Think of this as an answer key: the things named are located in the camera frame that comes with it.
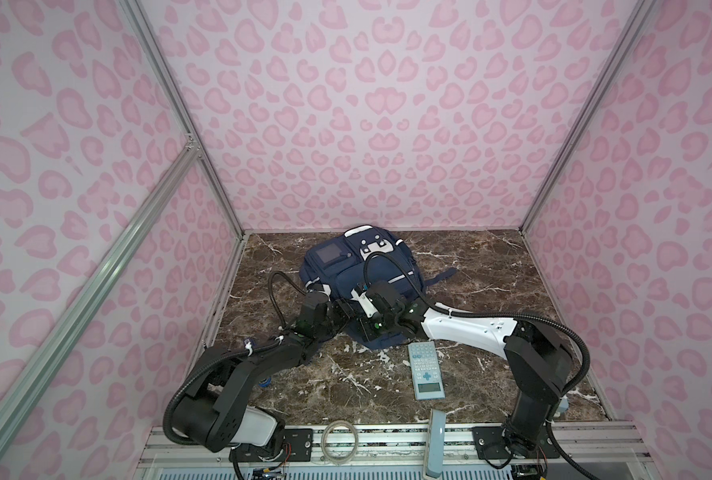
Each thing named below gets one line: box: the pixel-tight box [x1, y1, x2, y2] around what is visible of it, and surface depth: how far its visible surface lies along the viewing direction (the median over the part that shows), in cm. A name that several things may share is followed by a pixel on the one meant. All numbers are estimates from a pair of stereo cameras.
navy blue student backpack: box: [300, 225, 457, 349], surface depth 94 cm
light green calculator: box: [408, 341, 445, 401], surface depth 85 cm
